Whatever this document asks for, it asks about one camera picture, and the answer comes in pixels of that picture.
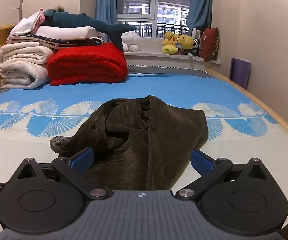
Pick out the white folded quilt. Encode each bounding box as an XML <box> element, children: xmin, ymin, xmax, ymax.
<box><xmin>0</xmin><ymin>41</ymin><xmax>57</xmax><ymax>90</ymax></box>

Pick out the grey quilted mattress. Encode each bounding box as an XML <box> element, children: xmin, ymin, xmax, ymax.
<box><xmin>0</xmin><ymin>64</ymin><xmax>215</xmax><ymax>100</ymax></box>

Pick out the white plush toy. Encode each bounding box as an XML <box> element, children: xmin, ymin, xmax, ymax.
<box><xmin>121</xmin><ymin>31</ymin><xmax>141</xmax><ymax>53</ymax></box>

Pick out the dark red cushion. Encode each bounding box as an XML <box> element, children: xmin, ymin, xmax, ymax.
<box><xmin>199</xmin><ymin>27</ymin><xmax>220</xmax><ymax>62</ymax></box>

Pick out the red folded blanket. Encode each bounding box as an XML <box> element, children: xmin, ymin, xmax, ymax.
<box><xmin>47</xmin><ymin>42</ymin><xmax>129</xmax><ymax>86</ymax></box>

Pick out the dark brown knitted sweater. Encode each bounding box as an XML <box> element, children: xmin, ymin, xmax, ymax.
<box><xmin>49</xmin><ymin>95</ymin><xmax>209</xmax><ymax>191</ymax></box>

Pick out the white pink folded garment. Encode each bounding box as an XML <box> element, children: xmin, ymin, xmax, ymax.
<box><xmin>6</xmin><ymin>8</ymin><xmax>46</xmax><ymax>43</ymax></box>

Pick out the yellow bear plush toy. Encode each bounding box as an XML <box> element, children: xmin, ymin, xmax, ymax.
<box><xmin>175</xmin><ymin>34</ymin><xmax>194</xmax><ymax>51</ymax></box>

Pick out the striped plush toy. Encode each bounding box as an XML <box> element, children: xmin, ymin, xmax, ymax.
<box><xmin>181</xmin><ymin>39</ymin><xmax>202</xmax><ymax>57</ymax></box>

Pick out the window with grey frame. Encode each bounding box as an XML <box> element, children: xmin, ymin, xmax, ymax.
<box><xmin>115</xmin><ymin>0</ymin><xmax>192</xmax><ymax>39</ymax></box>

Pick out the purple rolled mat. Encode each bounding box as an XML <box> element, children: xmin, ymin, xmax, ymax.
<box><xmin>229</xmin><ymin>57</ymin><xmax>252</xmax><ymax>90</ymax></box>

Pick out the white folded cloth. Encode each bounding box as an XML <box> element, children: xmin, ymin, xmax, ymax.
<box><xmin>10</xmin><ymin>26</ymin><xmax>105</xmax><ymax>41</ymax></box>

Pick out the yellow duck plush toy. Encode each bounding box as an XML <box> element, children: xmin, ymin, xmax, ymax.
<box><xmin>161</xmin><ymin>31</ymin><xmax>180</xmax><ymax>55</ymax></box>

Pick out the blue white printed bed sheet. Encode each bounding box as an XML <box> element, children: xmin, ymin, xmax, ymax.
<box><xmin>0</xmin><ymin>73</ymin><xmax>288</xmax><ymax>232</ymax></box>

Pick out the white window sill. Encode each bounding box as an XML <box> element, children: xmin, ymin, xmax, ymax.
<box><xmin>123</xmin><ymin>51</ymin><xmax>221</xmax><ymax>67</ymax></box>

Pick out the teal shark plush toy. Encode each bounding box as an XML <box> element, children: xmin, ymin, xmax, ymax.
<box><xmin>41</xmin><ymin>9</ymin><xmax>137</xmax><ymax>52</ymax></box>

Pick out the blue curtain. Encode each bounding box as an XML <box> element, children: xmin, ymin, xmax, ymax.
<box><xmin>186</xmin><ymin>0</ymin><xmax>213</xmax><ymax>34</ymax></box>
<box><xmin>95</xmin><ymin>0</ymin><xmax>119</xmax><ymax>44</ymax></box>

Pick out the navy starred folded cloth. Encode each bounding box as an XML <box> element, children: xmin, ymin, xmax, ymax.
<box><xmin>11</xmin><ymin>36</ymin><xmax>103</xmax><ymax>50</ymax></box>

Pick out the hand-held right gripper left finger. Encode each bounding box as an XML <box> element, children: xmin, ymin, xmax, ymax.
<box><xmin>9</xmin><ymin>148</ymin><xmax>109</xmax><ymax>200</ymax></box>

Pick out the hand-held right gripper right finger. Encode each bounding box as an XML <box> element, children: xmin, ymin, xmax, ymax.
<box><xmin>175</xmin><ymin>150</ymin><xmax>275</xmax><ymax>202</ymax></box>

